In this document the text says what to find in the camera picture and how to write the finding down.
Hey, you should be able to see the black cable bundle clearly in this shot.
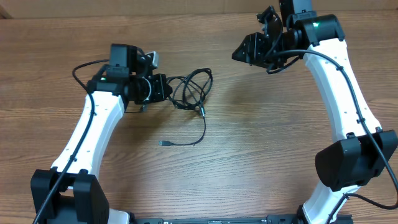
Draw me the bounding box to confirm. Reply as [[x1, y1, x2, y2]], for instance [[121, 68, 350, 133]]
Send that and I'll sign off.
[[158, 67, 214, 147]]

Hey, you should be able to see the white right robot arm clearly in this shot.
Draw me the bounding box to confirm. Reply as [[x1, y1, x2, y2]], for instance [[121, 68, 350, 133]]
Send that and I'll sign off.
[[232, 10, 397, 223]]

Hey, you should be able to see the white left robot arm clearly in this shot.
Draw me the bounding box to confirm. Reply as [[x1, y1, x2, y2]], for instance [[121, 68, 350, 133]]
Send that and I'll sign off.
[[30, 73, 172, 223]]

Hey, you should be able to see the brown cardboard wall panel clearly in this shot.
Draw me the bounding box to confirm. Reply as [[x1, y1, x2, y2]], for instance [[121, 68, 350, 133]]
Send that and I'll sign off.
[[0, 0, 398, 19]]

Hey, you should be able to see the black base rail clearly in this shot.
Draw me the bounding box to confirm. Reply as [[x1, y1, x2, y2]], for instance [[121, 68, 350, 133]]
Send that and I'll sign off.
[[77, 213, 354, 224]]

